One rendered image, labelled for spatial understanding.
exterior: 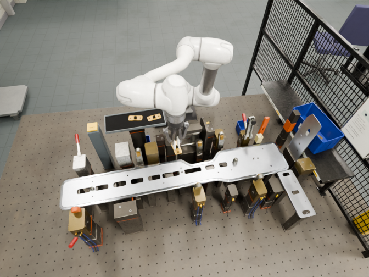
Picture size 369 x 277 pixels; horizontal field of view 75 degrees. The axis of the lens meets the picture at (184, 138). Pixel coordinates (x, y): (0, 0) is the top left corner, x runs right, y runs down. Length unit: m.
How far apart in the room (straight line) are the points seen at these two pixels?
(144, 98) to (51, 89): 2.97
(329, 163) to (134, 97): 1.27
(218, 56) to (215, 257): 1.19
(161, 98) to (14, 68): 3.72
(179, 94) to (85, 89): 2.84
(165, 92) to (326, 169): 1.15
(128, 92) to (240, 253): 1.18
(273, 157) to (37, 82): 3.37
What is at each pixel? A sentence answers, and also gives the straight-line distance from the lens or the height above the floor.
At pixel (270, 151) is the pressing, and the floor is 1.00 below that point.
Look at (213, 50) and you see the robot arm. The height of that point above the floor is 1.52.
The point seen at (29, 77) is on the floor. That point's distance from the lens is 4.22.
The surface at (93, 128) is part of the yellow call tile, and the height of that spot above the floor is 1.16.
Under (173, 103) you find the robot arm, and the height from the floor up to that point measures 1.63.
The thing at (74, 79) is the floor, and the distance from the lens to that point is 3.91.
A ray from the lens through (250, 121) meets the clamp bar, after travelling 1.53.
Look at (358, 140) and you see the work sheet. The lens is 1.70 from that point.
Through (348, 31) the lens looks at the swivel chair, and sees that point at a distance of 3.79.
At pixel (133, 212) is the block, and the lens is 1.36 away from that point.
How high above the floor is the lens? 2.29
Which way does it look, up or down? 53 degrees down
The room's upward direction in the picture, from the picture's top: 2 degrees clockwise
